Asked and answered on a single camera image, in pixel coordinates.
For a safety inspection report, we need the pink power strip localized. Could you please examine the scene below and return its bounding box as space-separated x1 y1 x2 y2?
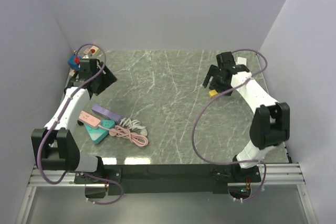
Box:
78 111 149 147

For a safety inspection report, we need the blue cube socket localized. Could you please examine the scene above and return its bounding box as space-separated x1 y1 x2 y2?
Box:
68 54 80 71

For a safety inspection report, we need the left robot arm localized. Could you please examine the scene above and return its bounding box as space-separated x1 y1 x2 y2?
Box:
31 58 117 183

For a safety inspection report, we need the yellow white plug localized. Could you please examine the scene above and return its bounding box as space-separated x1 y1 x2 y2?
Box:
208 90 219 99

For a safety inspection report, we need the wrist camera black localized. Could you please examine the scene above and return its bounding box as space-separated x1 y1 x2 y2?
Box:
216 51 236 70
78 58 97 79

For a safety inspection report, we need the black mounting base bar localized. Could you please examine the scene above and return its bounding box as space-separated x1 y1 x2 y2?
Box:
73 165 263 200

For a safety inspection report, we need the white plug adapter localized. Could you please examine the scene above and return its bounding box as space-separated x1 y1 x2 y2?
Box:
236 57 247 66

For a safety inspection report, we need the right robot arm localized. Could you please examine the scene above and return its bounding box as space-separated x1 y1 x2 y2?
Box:
203 65 290 182

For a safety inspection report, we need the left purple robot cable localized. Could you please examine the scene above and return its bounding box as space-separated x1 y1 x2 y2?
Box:
36 43 124 206

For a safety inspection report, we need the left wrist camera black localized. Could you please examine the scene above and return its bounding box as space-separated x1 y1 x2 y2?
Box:
78 58 97 79

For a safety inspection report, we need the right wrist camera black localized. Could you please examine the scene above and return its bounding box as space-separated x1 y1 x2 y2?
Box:
216 51 236 70

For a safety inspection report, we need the purple power strip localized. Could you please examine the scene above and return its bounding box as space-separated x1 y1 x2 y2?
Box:
92 104 123 124

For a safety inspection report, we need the beige red power strip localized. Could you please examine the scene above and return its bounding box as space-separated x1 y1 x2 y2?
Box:
69 46 101 77

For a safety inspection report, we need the aluminium rail frame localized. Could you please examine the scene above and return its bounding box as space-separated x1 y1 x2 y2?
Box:
15 124 307 224

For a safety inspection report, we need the teal power strip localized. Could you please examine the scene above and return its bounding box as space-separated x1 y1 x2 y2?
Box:
84 120 116 144

